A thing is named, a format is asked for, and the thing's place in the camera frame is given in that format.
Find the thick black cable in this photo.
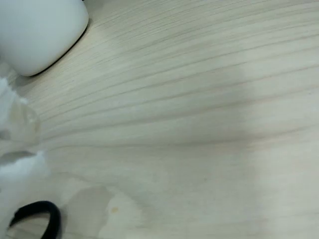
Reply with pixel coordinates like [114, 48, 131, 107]
[8, 200, 62, 239]

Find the white mug with black handle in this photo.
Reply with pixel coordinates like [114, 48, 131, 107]
[0, 0, 90, 77]

